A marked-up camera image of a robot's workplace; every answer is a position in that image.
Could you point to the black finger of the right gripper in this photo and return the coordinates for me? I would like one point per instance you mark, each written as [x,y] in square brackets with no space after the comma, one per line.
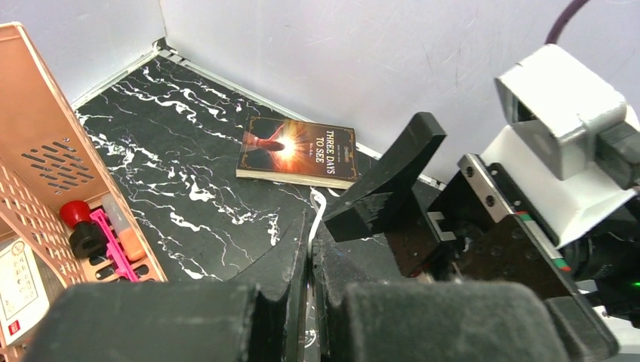
[369,206]

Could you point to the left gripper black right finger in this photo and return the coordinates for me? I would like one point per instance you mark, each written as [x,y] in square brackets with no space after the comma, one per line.
[362,319]

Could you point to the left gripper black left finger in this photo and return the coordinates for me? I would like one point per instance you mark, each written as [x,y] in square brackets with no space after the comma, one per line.
[258,315]

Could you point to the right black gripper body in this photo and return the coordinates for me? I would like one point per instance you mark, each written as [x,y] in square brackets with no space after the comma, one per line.
[483,227]

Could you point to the brown book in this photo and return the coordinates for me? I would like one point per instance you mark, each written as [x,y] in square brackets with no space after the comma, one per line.
[298,152]

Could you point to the orange highlighter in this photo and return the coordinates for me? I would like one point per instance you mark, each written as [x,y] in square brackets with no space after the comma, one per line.
[128,239]

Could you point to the pink pen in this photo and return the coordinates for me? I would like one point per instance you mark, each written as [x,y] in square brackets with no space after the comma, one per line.
[113,249]

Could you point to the red black bottle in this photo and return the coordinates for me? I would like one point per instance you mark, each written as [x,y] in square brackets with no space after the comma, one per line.
[86,233]

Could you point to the white pink box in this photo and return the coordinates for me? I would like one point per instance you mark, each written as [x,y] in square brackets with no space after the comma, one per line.
[24,300]

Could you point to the peach file organizer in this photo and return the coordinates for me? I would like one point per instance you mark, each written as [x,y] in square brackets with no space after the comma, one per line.
[47,160]

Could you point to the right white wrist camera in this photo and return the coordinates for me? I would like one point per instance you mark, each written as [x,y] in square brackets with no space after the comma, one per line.
[571,141]

